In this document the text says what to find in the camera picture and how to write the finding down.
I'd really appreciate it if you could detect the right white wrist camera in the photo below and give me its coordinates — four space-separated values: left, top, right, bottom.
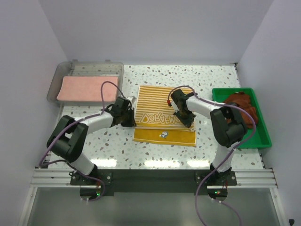
167 99 179 112

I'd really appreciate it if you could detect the aluminium rail frame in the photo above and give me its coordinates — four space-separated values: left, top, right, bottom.
28 150 283 226

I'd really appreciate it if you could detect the green plastic tray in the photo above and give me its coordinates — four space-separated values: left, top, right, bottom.
212 88 272 149

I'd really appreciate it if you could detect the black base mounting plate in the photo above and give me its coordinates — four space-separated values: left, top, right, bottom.
69 169 238 198

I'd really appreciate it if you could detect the folded pink towel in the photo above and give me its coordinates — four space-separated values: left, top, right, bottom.
57 76 119 102

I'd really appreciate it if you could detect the clear grey plastic bin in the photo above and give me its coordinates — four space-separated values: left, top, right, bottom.
47 60 124 106

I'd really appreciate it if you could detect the yellow white striped towel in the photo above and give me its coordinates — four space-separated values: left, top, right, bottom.
133 85 197 146

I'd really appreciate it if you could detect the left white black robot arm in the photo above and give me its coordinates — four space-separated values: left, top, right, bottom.
47 96 136 185

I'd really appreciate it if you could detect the brown crumpled towel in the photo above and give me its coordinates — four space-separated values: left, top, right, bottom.
223 92 259 125

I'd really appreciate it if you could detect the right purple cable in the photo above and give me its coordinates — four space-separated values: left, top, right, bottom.
167 85 257 226

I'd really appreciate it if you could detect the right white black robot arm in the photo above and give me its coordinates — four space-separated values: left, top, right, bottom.
167 89 247 186

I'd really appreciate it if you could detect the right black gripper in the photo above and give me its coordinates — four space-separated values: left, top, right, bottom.
174 108 197 128

